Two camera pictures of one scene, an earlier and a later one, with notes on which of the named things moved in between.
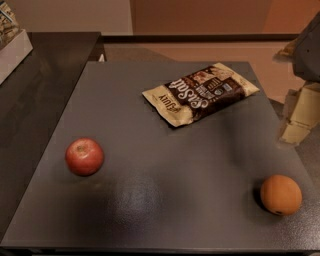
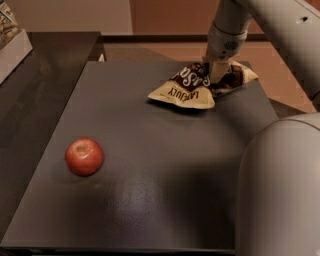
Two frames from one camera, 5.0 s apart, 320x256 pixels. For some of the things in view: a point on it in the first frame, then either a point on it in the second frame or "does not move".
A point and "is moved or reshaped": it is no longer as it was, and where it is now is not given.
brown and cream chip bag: (199, 93) is moved or reshaped
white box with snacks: (15, 45) does not move
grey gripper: (307, 55) → (224, 44)
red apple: (84, 156) does not move
